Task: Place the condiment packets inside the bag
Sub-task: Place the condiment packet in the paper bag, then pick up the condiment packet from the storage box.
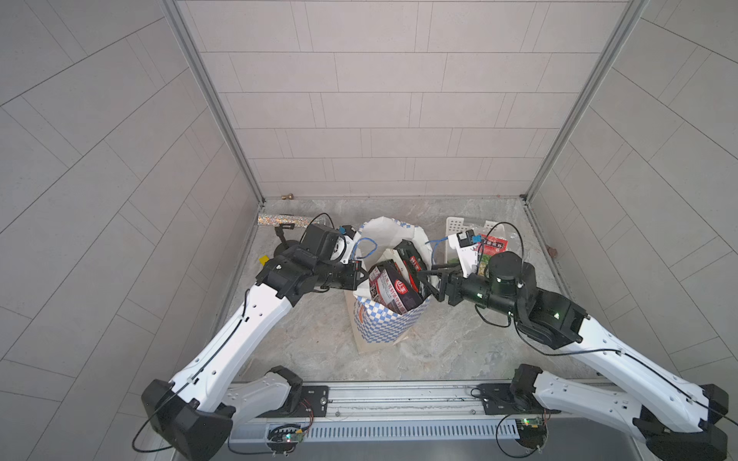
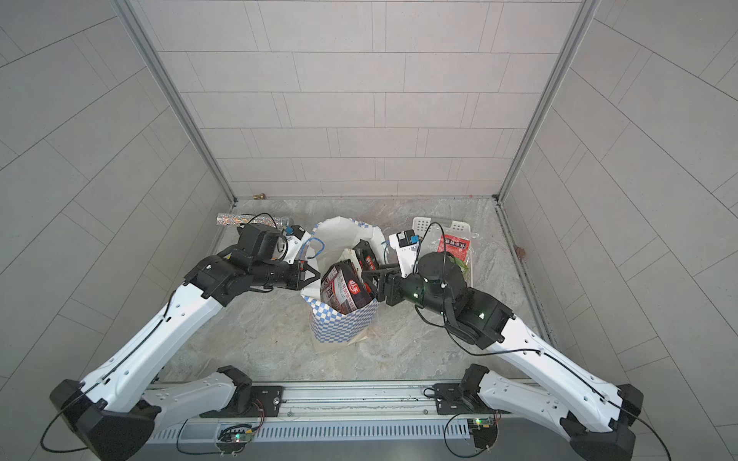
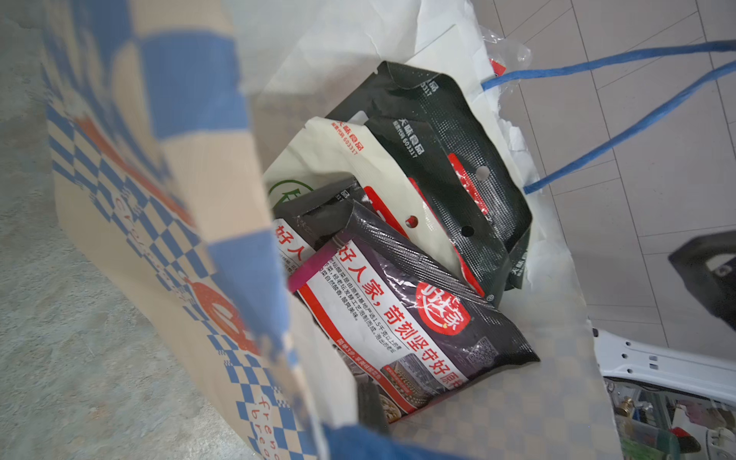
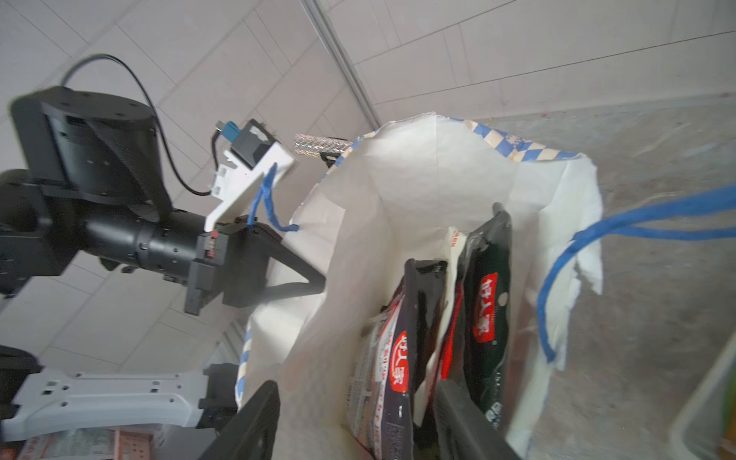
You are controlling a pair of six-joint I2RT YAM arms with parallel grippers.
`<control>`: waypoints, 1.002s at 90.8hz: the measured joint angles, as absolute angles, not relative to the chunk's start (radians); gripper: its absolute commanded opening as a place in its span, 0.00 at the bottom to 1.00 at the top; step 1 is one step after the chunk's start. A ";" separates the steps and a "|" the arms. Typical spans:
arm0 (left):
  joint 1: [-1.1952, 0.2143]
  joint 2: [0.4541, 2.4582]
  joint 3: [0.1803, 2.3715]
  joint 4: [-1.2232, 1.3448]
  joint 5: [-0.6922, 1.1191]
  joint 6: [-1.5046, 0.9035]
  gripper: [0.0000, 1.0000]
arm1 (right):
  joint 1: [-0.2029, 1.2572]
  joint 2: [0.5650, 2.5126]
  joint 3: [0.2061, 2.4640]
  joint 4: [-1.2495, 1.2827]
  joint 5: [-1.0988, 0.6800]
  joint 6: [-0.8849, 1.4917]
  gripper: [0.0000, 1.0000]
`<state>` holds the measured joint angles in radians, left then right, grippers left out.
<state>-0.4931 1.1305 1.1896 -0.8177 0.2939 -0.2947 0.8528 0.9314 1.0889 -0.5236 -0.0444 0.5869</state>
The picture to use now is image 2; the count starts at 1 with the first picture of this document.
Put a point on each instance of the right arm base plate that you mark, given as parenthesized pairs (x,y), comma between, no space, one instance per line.
(451,399)

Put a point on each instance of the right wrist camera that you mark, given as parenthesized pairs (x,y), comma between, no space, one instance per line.
(405,244)

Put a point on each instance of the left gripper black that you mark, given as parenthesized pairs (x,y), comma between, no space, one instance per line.
(298,274)

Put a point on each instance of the blue checkered paper bag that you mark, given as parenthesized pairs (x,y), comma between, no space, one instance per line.
(331,241)

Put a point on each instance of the white plastic basket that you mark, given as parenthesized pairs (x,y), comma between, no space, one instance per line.
(431,232)

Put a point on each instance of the circuit board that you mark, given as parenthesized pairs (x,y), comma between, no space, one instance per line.
(235,437)
(483,432)

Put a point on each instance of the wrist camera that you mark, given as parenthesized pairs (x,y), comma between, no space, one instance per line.
(296,237)
(405,244)

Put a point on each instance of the left circuit board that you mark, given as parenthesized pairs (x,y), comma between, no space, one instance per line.
(235,437)

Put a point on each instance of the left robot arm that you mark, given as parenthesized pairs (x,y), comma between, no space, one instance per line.
(114,412)

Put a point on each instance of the aluminium mounting rail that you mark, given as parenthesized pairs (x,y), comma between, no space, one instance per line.
(383,400)

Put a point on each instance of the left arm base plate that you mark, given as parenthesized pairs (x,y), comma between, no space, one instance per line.
(252,402)

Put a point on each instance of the black red condiment packet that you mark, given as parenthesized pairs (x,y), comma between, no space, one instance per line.
(364,260)

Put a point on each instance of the right circuit board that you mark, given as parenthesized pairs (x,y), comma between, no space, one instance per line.
(483,432)

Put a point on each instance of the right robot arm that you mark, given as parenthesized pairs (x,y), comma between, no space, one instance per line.
(593,415)

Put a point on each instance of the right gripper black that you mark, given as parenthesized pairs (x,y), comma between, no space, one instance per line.
(390,279)

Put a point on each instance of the clear red label packet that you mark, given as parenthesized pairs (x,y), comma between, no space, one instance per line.
(459,246)

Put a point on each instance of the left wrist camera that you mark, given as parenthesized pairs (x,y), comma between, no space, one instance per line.
(296,237)

